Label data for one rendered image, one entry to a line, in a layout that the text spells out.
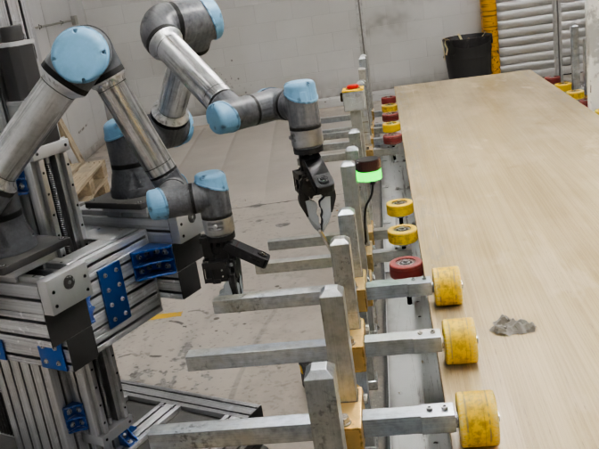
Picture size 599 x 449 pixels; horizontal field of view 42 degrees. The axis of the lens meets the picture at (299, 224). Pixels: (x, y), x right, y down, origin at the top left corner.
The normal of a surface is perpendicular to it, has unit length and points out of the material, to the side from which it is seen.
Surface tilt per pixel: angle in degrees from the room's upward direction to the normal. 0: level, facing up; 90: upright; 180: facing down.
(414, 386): 0
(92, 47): 85
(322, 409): 90
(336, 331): 90
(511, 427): 0
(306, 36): 90
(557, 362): 0
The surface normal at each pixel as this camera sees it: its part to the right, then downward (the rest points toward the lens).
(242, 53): 0.00, 0.30
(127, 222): -0.49, 0.33
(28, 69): 0.86, 0.04
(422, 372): -0.14, -0.94
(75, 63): 0.22, 0.18
